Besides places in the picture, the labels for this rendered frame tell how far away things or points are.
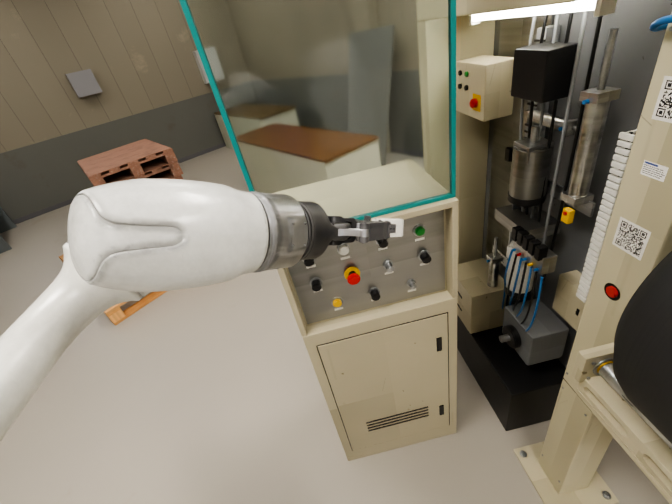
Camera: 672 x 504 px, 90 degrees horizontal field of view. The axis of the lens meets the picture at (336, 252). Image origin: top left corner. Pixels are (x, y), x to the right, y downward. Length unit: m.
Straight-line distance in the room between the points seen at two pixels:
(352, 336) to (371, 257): 0.30
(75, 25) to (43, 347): 7.52
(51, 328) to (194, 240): 0.20
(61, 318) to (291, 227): 0.26
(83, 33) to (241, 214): 7.57
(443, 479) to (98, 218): 1.75
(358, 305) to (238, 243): 0.89
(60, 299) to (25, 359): 0.06
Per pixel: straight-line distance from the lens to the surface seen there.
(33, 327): 0.46
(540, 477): 1.92
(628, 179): 0.97
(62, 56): 7.79
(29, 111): 7.77
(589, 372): 1.12
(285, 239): 0.36
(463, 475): 1.88
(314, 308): 1.15
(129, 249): 0.30
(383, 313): 1.18
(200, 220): 0.31
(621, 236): 1.01
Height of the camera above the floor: 1.74
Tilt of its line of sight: 33 degrees down
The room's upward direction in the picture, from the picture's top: 13 degrees counter-clockwise
